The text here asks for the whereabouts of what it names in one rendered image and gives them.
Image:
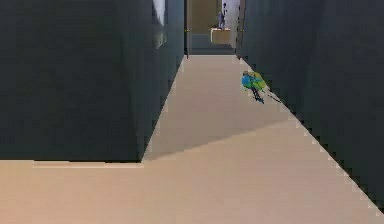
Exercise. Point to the grey blue statuette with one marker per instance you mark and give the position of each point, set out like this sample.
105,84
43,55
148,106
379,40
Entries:
221,17

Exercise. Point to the tan wooden cabinet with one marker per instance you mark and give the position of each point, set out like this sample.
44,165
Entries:
220,36

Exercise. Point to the blue and green toy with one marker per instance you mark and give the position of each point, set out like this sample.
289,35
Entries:
253,81

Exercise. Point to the framed wall picture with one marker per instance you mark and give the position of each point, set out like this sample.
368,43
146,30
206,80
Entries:
159,20

